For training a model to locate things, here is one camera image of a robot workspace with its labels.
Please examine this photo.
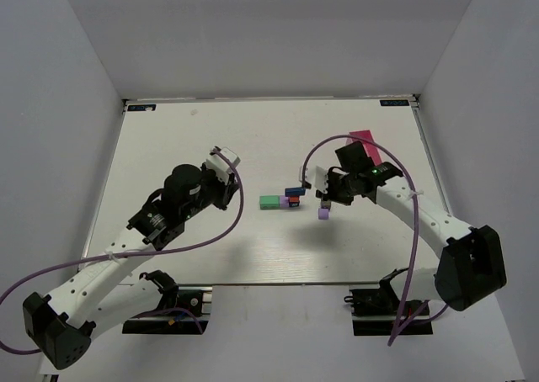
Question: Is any left blue table label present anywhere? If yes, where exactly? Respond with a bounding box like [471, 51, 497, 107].
[127, 104, 157, 112]

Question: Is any dark blue long block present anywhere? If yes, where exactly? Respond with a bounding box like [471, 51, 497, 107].
[285, 187, 306, 197]

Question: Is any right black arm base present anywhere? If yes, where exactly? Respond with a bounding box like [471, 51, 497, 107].
[344, 288, 433, 337]

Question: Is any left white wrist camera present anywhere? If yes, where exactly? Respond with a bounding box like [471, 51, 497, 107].
[205, 146, 241, 184]

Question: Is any pink plastic box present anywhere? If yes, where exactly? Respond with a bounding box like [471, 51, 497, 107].
[346, 130, 382, 165]

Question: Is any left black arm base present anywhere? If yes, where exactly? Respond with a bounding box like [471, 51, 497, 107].
[122, 270, 212, 336]

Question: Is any small purple cube block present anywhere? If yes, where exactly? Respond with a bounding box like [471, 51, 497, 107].
[318, 208, 330, 220]

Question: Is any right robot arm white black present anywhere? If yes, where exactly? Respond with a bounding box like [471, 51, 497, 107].
[314, 142, 507, 311]

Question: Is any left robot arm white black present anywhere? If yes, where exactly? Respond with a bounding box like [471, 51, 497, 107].
[23, 149, 243, 370]

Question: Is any blue table label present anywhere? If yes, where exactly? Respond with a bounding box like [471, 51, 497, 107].
[127, 104, 157, 112]
[380, 99, 409, 107]

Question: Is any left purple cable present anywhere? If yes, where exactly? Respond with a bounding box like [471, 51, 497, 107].
[0, 146, 245, 353]

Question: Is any right blue table label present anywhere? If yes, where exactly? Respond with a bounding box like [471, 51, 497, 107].
[380, 99, 409, 107]

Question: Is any green wood block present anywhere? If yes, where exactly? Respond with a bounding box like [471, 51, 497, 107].
[259, 195, 280, 210]

